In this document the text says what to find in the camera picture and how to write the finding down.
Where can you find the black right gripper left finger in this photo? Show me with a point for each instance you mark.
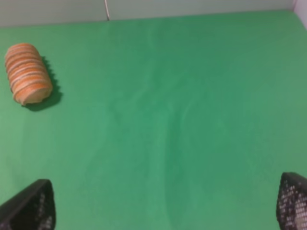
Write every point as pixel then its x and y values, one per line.
pixel 33 208

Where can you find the green table cloth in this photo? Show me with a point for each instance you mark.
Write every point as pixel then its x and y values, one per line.
pixel 180 123

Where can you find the orange striped bread roll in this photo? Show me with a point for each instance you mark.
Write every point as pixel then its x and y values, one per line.
pixel 27 74

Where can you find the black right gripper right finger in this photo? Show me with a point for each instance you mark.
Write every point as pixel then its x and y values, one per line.
pixel 291 208

